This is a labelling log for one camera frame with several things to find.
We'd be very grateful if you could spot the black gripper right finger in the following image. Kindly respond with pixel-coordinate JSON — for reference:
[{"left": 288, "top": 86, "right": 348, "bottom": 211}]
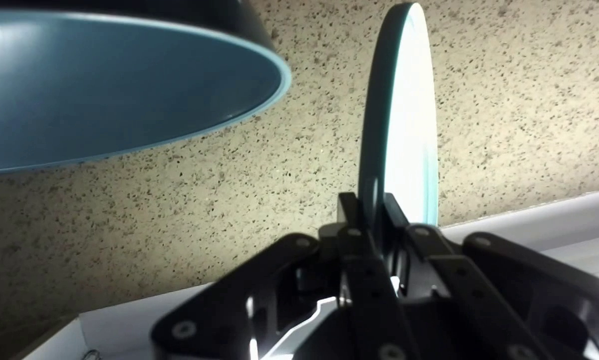
[{"left": 378, "top": 192, "right": 599, "bottom": 360}]

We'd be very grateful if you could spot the teal bowl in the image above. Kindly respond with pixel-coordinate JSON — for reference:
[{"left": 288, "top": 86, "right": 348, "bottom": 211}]
[{"left": 0, "top": 6, "right": 296, "bottom": 178}]

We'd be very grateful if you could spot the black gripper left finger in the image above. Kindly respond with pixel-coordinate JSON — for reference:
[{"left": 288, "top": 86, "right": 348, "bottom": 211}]
[{"left": 150, "top": 192, "right": 408, "bottom": 360}]

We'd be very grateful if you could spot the light blue plate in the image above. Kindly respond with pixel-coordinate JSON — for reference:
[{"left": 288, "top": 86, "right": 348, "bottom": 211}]
[{"left": 358, "top": 0, "right": 442, "bottom": 230}]

